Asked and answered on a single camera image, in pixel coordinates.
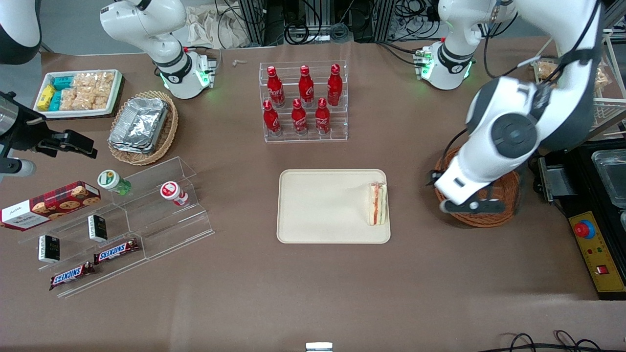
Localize black equipment platform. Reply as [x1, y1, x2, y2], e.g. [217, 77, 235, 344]
[533, 139, 626, 300]

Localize clear acrylic bottle rack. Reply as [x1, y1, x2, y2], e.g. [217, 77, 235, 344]
[259, 60, 349, 143]

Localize white wire basket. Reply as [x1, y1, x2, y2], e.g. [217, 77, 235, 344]
[531, 30, 626, 142]

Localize clear plastic container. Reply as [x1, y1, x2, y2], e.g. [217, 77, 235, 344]
[591, 149, 626, 197]

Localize beige crumpled cloth bag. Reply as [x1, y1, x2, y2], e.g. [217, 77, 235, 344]
[185, 4, 251, 49]

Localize oval light wicker basket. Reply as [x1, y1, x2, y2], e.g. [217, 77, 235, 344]
[108, 90, 179, 166]

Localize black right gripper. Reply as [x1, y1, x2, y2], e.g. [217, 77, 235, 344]
[4, 107, 99, 160]

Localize small black white box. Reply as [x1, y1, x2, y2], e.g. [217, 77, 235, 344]
[88, 215, 109, 243]
[38, 235, 61, 264]

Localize red capped drink bottle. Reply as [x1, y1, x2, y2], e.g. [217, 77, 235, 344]
[160, 181, 189, 207]

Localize clear acrylic stepped shelf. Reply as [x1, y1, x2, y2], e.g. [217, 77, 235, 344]
[17, 156, 216, 299]

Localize red tartan cookie box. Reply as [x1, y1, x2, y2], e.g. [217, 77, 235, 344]
[0, 181, 102, 232]

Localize stack of foil trays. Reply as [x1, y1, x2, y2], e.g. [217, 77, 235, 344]
[109, 97, 170, 154]

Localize red cola bottle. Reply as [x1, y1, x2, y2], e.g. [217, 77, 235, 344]
[291, 98, 309, 136]
[263, 100, 282, 138]
[314, 97, 332, 135]
[267, 66, 286, 109]
[298, 65, 315, 108]
[327, 64, 343, 107]

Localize triangular sandwich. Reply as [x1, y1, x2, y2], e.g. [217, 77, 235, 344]
[359, 181, 388, 226]

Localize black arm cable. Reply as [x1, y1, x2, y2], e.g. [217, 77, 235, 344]
[430, 0, 603, 186]

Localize aluminium frame rack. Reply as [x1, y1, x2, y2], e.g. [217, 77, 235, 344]
[237, 0, 441, 45]

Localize grey metal plate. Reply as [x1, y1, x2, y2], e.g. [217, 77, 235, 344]
[537, 156, 579, 202]

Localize green capped drink bottle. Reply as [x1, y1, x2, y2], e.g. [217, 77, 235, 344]
[97, 169, 132, 197]

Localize round brown wicker basket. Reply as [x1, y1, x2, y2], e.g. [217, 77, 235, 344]
[433, 145, 521, 228]

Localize black floor cables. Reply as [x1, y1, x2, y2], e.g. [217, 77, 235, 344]
[489, 330, 626, 352]

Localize yellow control box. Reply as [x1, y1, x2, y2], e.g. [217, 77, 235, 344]
[568, 210, 626, 294]

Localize beige rectangular tray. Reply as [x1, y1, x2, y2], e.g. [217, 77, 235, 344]
[277, 169, 391, 244]

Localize white snack tray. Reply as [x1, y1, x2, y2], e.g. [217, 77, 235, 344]
[33, 69, 123, 119]

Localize snickers chocolate bar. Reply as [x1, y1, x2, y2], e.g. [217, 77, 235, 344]
[48, 262, 96, 291]
[93, 238, 140, 265]

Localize yellow snack packet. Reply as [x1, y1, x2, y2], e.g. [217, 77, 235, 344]
[37, 84, 56, 111]

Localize black base cables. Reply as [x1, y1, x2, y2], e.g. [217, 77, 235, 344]
[376, 40, 427, 67]

